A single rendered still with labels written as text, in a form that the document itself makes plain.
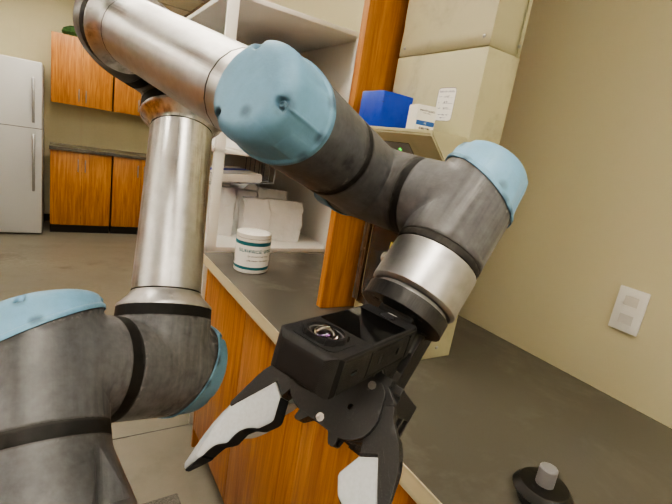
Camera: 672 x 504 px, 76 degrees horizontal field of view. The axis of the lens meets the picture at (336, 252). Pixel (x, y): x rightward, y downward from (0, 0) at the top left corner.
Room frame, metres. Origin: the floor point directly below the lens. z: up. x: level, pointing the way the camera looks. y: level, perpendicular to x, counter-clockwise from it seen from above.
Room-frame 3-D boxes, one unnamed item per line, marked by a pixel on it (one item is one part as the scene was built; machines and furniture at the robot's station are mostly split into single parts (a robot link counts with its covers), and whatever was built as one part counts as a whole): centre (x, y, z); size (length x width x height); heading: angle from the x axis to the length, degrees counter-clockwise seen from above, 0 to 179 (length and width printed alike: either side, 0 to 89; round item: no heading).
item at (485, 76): (1.25, -0.28, 1.33); 0.32 x 0.25 x 0.77; 34
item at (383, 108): (1.23, -0.07, 1.56); 0.10 x 0.10 x 0.09; 34
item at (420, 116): (1.11, -0.15, 1.54); 0.05 x 0.05 x 0.06; 19
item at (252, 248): (1.59, 0.31, 1.02); 0.13 x 0.13 x 0.15
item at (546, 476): (0.60, -0.39, 0.97); 0.09 x 0.09 x 0.07
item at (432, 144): (1.15, -0.12, 1.46); 0.32 x 0.11 x 0.10; 34
